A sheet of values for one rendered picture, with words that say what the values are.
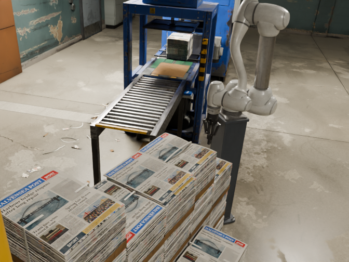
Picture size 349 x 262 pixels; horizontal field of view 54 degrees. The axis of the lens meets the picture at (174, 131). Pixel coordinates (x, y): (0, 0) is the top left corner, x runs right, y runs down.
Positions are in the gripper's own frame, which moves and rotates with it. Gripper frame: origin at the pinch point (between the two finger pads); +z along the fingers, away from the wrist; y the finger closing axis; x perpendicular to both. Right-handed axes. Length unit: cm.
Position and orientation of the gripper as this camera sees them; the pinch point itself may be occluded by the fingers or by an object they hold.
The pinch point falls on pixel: (209, 139)
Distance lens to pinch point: 234.8
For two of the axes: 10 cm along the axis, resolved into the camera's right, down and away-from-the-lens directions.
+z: -0.6, 8.8, 4.7
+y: 8.5, 2.9, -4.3
